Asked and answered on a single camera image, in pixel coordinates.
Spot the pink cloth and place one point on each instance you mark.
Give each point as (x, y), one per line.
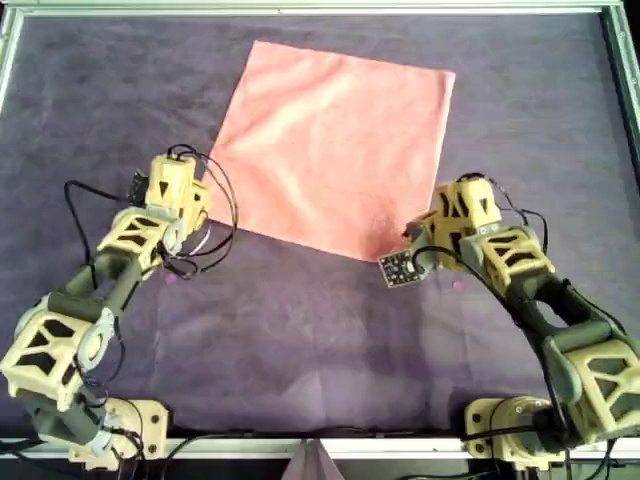
(325, 150)

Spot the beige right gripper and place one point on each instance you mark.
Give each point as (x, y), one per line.
(470, 205)

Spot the beige right arm base mount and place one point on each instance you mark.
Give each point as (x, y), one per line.
(480, 415)

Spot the right wrist camera circuit board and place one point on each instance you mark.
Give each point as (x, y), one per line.
(397, 270)

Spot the black left wrist camera module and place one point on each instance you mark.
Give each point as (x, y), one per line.
(137, 186)

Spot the purple mesh table cover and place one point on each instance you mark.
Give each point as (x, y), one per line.
(320, 350)

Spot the purplish triangular stand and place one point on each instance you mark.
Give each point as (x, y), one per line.
(312, 465)

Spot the beige and grey left arm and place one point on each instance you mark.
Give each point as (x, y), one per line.
(75, 300)

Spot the beige left arm base mount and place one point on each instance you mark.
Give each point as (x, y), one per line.
(150, 420)

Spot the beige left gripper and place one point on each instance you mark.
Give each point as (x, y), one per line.
(172, 190)

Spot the beige and grey right arm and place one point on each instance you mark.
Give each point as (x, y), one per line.
(582, 336)

